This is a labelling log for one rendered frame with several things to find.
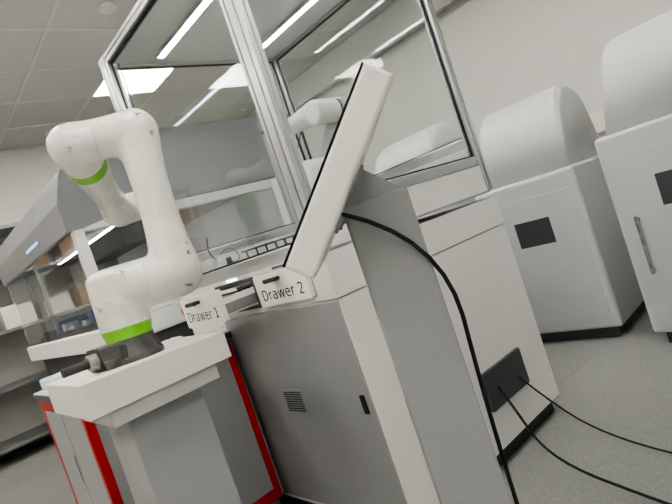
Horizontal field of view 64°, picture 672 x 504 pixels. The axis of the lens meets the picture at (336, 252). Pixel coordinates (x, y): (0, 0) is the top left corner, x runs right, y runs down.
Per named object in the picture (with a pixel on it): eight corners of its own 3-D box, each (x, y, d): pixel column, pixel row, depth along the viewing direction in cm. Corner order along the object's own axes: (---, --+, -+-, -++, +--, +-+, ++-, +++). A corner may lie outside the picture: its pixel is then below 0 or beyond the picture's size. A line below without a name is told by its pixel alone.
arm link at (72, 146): (95, 146, 137) (85, 108, 141) (43, 159, 135) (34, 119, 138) (115, 179, 154) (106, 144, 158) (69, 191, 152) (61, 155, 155)
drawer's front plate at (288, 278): (312, 297, 160) (300, 263, 159) (262, 307, 182) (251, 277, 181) (317, 296, 161) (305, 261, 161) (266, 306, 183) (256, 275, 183)
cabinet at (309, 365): (427, 556, 156) (339, 298, 153) (249, 497, 234) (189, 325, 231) (567, 407, 218) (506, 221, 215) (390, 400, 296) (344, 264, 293)
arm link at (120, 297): (161, 327, 136) (138, 256, 136) (98, 347, 133) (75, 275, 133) (167, 323, 149) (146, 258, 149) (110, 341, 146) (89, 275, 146)
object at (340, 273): (337, 298, 154) (321, 250, 154) (190, 325, 232) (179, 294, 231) (504, 222, 216) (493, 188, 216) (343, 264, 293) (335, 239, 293)
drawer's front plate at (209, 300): (226, 322, 175) (214, 290, 175) (189, 328, 197) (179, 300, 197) (230, 320, 176) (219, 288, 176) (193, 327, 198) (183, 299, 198)
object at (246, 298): (226, 316, 177) (220, 299, 177) (194, 322, 197) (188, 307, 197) (315, 280, 203) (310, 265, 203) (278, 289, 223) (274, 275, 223)
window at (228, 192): (304, 239, 161) (199, -69, 157) (186, 280, 226) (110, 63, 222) (305, 239, 161) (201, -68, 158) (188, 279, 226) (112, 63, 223)
